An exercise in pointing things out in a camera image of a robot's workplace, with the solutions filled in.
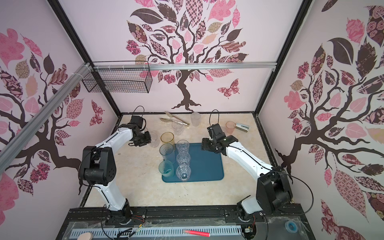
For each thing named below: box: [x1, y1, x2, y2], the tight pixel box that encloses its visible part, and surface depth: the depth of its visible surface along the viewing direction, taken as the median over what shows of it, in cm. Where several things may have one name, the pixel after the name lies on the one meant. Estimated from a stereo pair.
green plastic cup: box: [158, 160, 174, 177], surface depth 86 cm
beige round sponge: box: [77, 232, 94, 240], surface depth 69 cm
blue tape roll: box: [284, 221, 298, 233], surface depth 71 cm
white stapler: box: [235, 123, 250, 133], surface depth 111 cm
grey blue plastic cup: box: [159, 143, 176, 164], surface depth 91 cm
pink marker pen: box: [183, 229, 211, 238], surface depth 71 cm
